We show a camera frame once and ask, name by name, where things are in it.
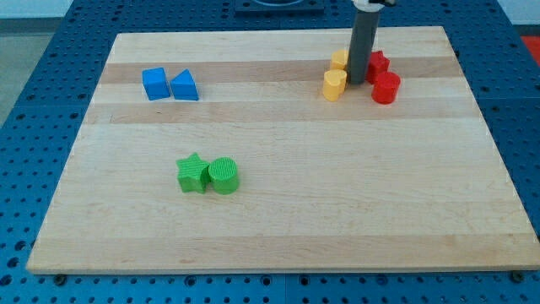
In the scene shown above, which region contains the yellow heart block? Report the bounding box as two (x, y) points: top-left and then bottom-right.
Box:
(322, 69), (348, 101)

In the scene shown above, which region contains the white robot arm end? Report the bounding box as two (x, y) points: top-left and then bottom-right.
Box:
(352, 0), (397, 13)

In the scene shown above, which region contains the blue triangle block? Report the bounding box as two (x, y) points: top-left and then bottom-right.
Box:
(170, 69), (199, 100)

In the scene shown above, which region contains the green cylinder block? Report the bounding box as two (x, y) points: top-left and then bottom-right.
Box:
(208, 157), (240, 195)

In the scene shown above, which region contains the wooden board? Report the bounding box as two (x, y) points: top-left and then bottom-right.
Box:
(27, 26), (539, 274)

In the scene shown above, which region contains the green star block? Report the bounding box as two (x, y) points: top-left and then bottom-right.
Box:
(175, 153), (210, 193)

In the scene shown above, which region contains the yellow pentagon block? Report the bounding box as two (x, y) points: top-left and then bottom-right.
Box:
(330, 49), (348, 70)

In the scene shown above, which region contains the red cylinder block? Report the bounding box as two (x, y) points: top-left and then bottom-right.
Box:
(371, 72), (401, 105)

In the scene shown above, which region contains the blue cube block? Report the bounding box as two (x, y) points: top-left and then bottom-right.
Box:
(142, 68), (170, 100)

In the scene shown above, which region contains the red star block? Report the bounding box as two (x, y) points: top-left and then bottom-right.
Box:
(365, 51), (390, 84)

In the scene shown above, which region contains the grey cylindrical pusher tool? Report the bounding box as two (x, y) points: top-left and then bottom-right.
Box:
(347, 10), (380, 84)

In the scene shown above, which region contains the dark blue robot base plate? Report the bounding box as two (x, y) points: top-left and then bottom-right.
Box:
(235, 0), (324, 15)

